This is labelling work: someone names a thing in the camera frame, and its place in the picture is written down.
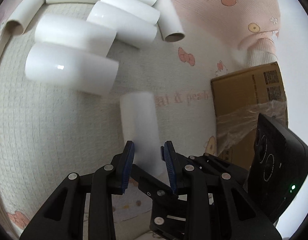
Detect brown cardboard box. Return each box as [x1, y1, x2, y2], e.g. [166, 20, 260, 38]
[210, 62, 288, 170]

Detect pink Hello Kitty mat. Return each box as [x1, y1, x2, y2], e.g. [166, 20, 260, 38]
[0, 0, 281, 239]

